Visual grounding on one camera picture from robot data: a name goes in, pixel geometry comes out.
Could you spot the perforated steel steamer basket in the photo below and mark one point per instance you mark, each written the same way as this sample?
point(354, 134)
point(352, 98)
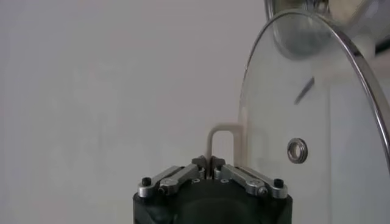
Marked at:
point(374, 18)

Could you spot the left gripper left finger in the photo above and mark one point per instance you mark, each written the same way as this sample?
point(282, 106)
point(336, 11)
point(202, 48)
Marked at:
point(179, 176)

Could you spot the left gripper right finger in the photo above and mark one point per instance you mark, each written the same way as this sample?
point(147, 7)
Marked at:
point(243, 179)

